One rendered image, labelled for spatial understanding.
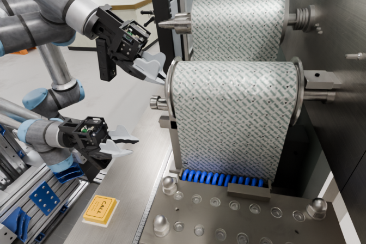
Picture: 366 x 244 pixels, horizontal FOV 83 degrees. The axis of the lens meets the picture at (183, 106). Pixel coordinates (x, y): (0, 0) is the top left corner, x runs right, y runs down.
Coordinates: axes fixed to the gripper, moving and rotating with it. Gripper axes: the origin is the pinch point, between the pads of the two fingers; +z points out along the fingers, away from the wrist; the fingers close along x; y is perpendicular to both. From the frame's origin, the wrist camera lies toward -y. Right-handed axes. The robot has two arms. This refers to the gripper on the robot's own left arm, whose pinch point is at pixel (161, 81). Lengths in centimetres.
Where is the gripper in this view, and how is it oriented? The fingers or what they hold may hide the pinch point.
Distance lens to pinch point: 53.0
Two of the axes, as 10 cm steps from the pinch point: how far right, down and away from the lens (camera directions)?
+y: 5.6, -5.8, -5.9
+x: 2.3, -5.8, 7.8
